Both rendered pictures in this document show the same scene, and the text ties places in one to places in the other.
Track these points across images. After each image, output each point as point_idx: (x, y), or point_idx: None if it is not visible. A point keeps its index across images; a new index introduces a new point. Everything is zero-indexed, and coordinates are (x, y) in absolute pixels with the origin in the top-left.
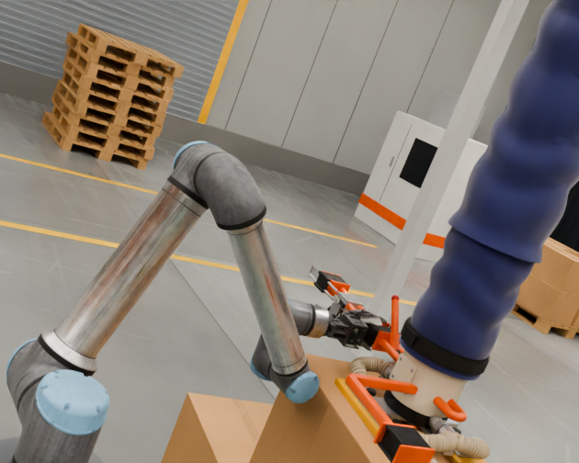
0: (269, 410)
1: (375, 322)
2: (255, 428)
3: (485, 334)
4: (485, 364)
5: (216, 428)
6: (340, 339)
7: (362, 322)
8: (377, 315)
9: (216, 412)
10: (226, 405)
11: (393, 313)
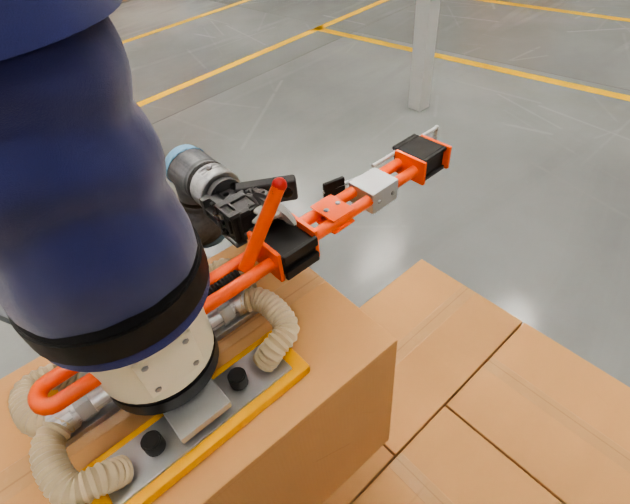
0: (496, 319)
1: (257, 217)
2: (438, 324)
3: None
4: (39, 347)
5: (391, 300)
6: (214, 222)
7: (241, 210)
8: (280, 208)
9: (418, 288)
10: (444, 288)
11: (261, 209)
